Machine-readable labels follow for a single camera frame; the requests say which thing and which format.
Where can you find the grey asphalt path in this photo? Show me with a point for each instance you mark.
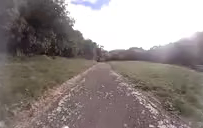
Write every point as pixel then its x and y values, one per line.
pixel 100 100

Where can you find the open grass field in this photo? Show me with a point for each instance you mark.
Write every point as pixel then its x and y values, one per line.
pixel 169 80

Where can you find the grass verge beside trees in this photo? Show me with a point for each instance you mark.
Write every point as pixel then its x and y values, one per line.
pixel 32 76

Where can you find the dense trees beside path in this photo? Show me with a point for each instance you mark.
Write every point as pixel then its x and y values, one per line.
pixel 39 30

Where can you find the distant row of trees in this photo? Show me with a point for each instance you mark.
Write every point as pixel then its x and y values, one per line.
pixel 175 51

